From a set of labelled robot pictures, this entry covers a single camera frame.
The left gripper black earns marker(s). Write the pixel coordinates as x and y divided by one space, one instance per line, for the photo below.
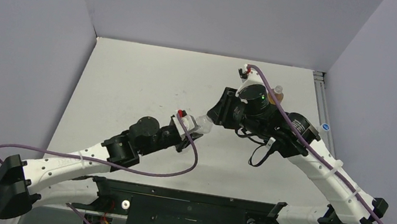
186 141

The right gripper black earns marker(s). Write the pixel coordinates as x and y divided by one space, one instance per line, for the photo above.
224 108

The tea bottle red label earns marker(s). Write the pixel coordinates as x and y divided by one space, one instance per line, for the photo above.
276 96

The blue white bottle cap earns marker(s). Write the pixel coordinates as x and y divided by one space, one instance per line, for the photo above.
325 127

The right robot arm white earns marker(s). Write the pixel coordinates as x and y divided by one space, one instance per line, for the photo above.
295 139

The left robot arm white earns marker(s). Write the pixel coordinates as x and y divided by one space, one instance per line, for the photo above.
63 177

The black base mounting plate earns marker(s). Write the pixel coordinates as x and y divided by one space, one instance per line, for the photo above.
144 204

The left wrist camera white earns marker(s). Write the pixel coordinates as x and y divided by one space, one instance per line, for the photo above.
184 123

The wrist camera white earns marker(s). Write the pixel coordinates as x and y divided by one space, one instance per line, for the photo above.
249 76
184 123

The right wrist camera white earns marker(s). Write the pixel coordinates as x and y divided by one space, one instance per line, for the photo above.
249 76

